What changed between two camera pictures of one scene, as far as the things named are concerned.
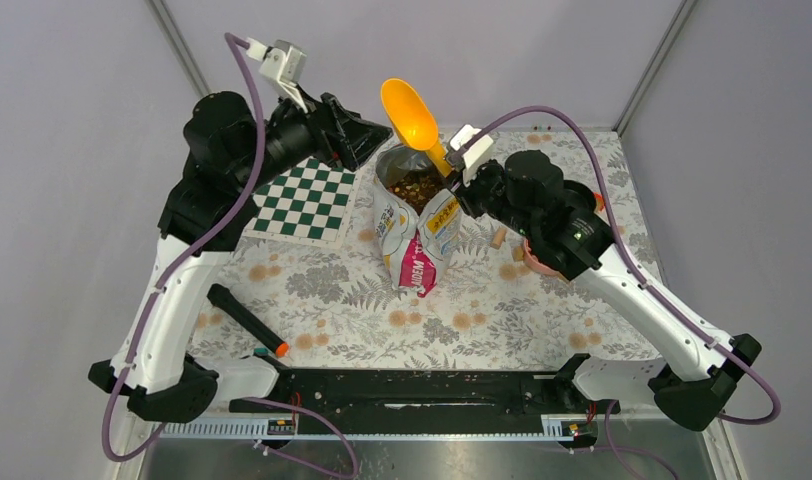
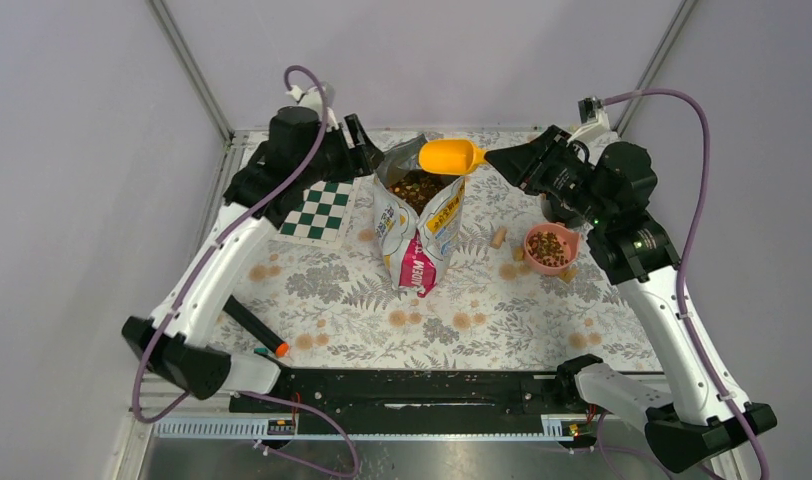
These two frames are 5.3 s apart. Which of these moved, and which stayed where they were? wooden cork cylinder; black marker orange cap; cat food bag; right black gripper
Moved: right black gripper
Stayed: cat food bag; wooden cork cylinder; black marker orange cap
